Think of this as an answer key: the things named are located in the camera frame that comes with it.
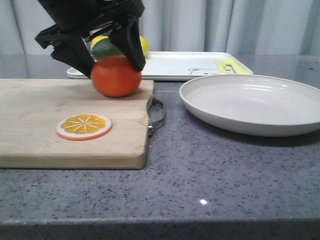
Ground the right yellow lemon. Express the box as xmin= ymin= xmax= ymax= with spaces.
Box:
xmin=139 ymin=35 xmax=150 ymax=56

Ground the left yellow lemon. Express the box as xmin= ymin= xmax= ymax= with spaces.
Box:
xmin=90 ymin=36 xmax=110 ymax=50

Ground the yellow lemon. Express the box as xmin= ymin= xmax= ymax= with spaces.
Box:
xmin=90 ymin=36 xmax=110 ymax=50
xmin=139 ymin=35 xmax=150 ymax=56

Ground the grey curtain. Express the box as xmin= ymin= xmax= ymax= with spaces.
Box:
xmin=0 ymin=0 xmax=320 ymax=56

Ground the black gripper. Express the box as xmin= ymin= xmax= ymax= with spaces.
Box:
xmin=35 ymin=0 xmax=146 ymax=79

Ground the yellow plastic fork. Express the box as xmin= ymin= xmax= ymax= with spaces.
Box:
xmin=223 ymin=57 xmax=253 ymax=75

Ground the white round plate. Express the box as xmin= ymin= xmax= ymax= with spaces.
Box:
xmin=179 ymin=74 xmax=320 ymax=137

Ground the white rectangular tray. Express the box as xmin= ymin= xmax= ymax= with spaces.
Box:
xmin=66 ymin=51 xmax=254 ymax=82

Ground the wooden cutting board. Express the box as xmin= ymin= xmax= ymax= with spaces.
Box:
xmin=0 ymin=78 xmax=154 ymax=169

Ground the metal cutting board handle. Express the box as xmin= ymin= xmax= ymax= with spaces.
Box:
xmin=147 ymin=96 xmax=166 ymax=137

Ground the green lime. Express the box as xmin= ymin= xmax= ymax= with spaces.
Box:
xmin=91 ymin=39 xmax=124 ymax=61

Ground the plastic orange slice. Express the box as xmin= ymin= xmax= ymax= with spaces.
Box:
xmin=55 ymin=113 xmax=113 ymax=141

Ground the yellow plastic knife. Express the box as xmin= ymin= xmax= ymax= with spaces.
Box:
xmin=213 ymin=60 xmax=232 ymax=75

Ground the orange fruit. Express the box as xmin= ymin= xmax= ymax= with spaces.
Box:
xmin=90 ymin=55 xmax=142 ymax=98

